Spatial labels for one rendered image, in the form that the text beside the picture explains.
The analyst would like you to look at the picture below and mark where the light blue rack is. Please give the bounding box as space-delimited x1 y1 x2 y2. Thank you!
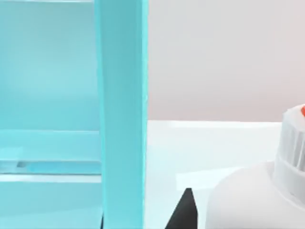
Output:
0 0 149 229

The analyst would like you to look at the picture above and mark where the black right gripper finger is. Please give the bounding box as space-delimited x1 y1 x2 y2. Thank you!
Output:
164 187 199 229

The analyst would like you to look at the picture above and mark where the white bottle with ribbed cap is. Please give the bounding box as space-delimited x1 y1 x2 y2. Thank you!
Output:
204 104 305 229

